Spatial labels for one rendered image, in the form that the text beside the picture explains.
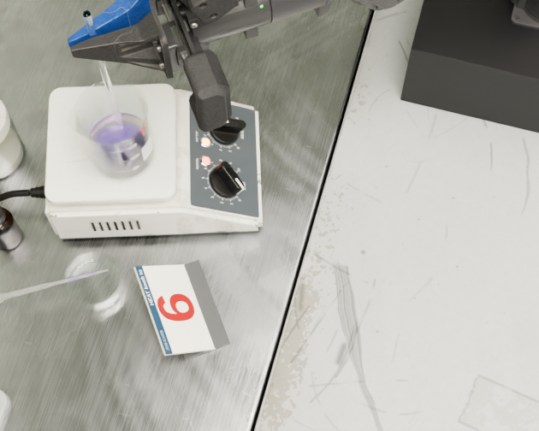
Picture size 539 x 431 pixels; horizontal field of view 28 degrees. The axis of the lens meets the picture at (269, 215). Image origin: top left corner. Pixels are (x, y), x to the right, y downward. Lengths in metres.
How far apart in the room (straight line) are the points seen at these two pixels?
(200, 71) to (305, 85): 0.34
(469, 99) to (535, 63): 0.08
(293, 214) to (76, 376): 0.26
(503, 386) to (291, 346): 0.20
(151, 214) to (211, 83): 0.24
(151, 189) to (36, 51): 0.26
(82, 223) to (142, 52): 0.22
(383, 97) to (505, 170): 0.15
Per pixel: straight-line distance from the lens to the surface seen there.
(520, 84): 1.05
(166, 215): 1.00
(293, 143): 1.09
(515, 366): 1.03
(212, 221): 1.01
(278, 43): 1.15
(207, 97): 0.79
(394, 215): 1.06
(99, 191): 0.98
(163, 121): 1.01
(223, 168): 1.00
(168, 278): 1.02
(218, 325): 1.02
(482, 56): 1.04
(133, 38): 0.83
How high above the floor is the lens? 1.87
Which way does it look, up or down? 67 degrees down
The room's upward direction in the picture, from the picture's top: 1 degrees counter-clockwise
